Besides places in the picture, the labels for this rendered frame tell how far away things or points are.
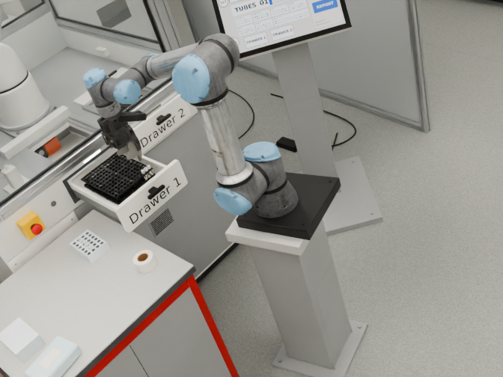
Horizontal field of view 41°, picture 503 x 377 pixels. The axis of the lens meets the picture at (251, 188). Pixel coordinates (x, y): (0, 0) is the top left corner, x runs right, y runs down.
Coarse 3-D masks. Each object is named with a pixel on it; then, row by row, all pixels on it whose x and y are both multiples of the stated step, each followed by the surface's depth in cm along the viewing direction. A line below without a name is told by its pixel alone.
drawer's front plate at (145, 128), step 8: (176, 96) 272; (168, 104) 270; (176, 104) 273; (184, 104) 276; (160, 112) 268; (168, 112) 271; (176, 112) 274; (184, 112) 277; (144, 120) 265; (152, 120) 266; (176, 120) 275; (136, 128) 262; (144, 128) 265; (152, 128) 267; (160, 128) 270; (168, 128) 274; (144, 136) 266; (152, 136) 269; (160, 136) 272; (144, 144) 267; (152, 144) 270
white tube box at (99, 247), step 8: (88, 232) 242; (88, 240) 240; (96, 240) 238; (104, 240) 236; (72, 248) 241; (80, 248) 236; (88, 248) 236; (96, 248) 234; (104, 248) 236; (88, 256) 232; (96, 256) 234
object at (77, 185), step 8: (112, 152) 261; (104, 160) 260; (136, 160) 257; (144, 160) 252; (152, 160) 249; (88, 168) 255; (160, 168) 246; (80, 176) 254; (72, 184) 250; (80, 184) 255; (80, 192) 247; (88, 192) 243; (88, 200) 246; (96, 200) 241; (104, 200) 237; (104, 208) 239; (112, 208) 233; (112, 216) 238
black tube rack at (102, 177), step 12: (120, 156) 255; (96, 168) 253; (108, 168) 251; (120, 168) 250; (132, 168) 247; (84, 180) 249; (96, 180) 248; (108, 180) 245; (120, 180) 243; (144, 180) 244; (96, 192) 247; (108, 192) 239; (132, 192) 241
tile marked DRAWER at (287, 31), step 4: (292, 24) 274; (276, 28) 275; (280, 28) 275; (284, 28) 275; (288, 28) 274; (292, 28) 274; (272, 32) 275; (276, 32) 275; (280, 32) 275; (284, 32) 274; (288, 32) 274; (292, 32) 274; (272, 36) 275; (276, 36) 275; (280, 36) 275; (284, 36) 274; (288, 36) 274; (272, 40) 275
